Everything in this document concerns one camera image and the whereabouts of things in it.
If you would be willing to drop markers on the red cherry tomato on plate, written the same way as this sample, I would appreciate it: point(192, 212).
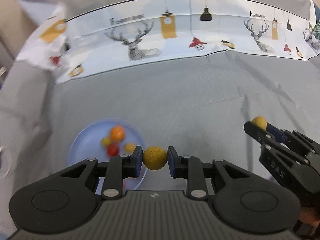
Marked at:
point(113, 150)

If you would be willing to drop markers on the deer print folded sheet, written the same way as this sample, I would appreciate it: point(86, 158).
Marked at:
point(136, 32)

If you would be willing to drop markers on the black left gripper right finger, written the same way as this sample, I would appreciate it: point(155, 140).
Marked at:
point(241, 199)

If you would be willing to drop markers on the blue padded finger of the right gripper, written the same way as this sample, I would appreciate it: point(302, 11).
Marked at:
point(276, 131)

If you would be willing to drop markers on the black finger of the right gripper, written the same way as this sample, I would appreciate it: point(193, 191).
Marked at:
point(258, 134)

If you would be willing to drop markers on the person's hand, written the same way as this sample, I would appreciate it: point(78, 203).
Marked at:
point(310, 215)

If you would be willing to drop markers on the yellow-green longan on plate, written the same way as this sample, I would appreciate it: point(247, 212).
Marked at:
point(129, 147)

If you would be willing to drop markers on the orange mandarin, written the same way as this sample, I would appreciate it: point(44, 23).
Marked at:
point(117, 133)

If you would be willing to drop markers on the yellow-green longan fruit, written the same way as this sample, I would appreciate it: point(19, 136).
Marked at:
point(106, 141)
point(260, 122)
point(155, 158)

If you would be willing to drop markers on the light blue plate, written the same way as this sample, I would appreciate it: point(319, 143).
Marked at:
point(87, 143)

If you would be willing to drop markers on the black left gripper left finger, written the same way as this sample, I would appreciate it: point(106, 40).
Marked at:
point(69, 198)

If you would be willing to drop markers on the grey bed cover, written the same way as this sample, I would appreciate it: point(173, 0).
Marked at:
point(198, 105)

